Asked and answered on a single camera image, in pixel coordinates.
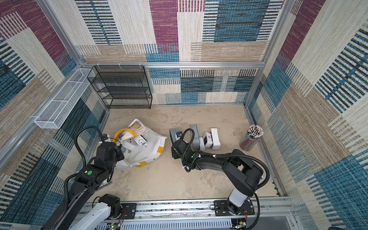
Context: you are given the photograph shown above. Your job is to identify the grey square device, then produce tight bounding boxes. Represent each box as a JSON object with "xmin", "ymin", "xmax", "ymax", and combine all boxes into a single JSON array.
[{"xmin": 190, "ymin": 125, "xmax": 205, "ymax": 151}]

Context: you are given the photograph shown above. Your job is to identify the white canvas bag yellow handles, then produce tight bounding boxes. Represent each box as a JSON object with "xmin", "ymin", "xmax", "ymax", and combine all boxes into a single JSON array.
[{"xmin": 112, "ymin": 119, "xmax": 167, "ymax": 170}]

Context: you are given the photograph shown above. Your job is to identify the white rectangular alarm clock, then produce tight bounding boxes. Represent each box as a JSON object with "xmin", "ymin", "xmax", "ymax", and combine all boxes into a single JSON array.
[{"xmin": 211, "ymin": 128, "xmax": 220, "ymax": 150}]

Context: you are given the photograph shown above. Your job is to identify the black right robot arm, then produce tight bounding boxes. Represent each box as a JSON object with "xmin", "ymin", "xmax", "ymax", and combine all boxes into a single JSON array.
[{"xmin": 170, "ymin": 128, "xmax": 270, "ymax": 230}]

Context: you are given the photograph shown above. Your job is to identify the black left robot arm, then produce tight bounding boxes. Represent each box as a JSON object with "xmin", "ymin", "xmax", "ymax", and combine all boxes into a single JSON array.
[{"xmin": 41, "ymin": 126, "xmax": 125, "ymax": 230}]

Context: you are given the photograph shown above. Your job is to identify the white twin bell alarm clock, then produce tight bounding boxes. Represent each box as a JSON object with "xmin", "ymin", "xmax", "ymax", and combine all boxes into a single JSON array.
[{"xmin": 122, "ymin": 135, "xmax": 147, "ymax": 151}]

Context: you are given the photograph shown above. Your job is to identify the cup of coloured pencils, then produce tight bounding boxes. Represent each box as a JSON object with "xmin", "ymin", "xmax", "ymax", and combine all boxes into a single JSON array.
[{"xmin": 240, "ymin": 125, "xmax": 264, "ymax": 151}]

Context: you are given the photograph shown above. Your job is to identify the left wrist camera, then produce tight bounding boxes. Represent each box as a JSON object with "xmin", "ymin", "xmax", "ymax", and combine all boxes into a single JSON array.
[{"xmin": 102, "ymin": 133, "xmax": 111, "ymax": 142}]

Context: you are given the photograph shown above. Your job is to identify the black wire mesh shelf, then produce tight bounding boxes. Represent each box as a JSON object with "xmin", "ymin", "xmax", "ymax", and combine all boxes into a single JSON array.
[{"xmin": 87, "ymin": 65, "xmax": 152, "ymax": 109}]

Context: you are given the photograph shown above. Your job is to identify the white wire mesh basket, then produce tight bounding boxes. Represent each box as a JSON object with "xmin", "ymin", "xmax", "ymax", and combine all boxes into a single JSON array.
[{"xmin": 34, "ymin": 68, "xmax": 91, "ymax": 129}]

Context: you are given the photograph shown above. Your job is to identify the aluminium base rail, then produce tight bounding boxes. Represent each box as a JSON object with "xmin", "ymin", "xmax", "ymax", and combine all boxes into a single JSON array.
[{"xmin": 45, "ymin": 197, "xmax": 297, "ymax": 230}]

